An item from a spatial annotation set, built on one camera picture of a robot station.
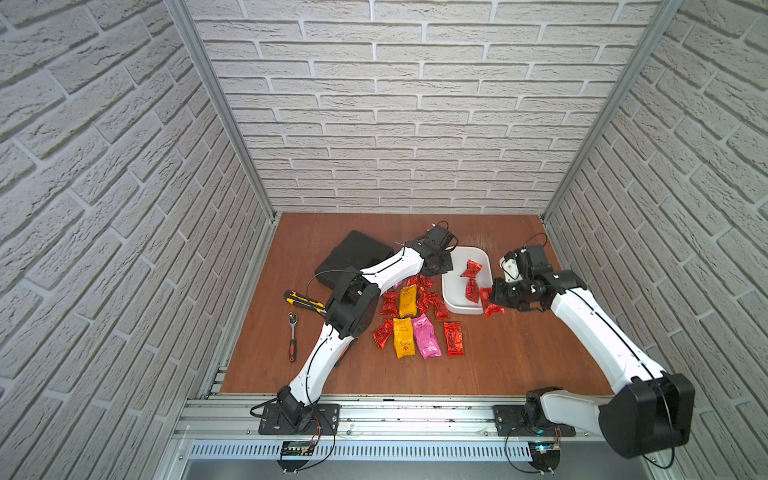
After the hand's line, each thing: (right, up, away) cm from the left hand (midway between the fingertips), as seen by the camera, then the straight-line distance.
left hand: (455, 264), depth 97 cm
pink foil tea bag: (-11, -21, -14) cm, 27 cm away
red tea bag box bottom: (+6, -11, -18) cm, 21 cm away
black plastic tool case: (-35, +4, +8) cm, 36 cm away
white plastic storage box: (0, -7, +2) cm, 8 cm away
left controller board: (-45, -44, -25) cm, 68 cm away
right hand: (+8, -7, -15) cm, 19 cm away
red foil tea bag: (-24, -20, -9) cm, 32 cm away
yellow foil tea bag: (-18, -20, -12) cm, 30 cm away
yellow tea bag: (-16, -11, -6) cm, 20 cm away
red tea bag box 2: (-3, -21, -12) cm, 24 cm away
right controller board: (+16, -45, -27) cm, 55 cm away
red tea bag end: (+7, -2, +3) cm, 8 cm away
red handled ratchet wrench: (-52, -16, -7) cm, 55 cm away
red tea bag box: (+6, -9, 0) cm, 10 cm away
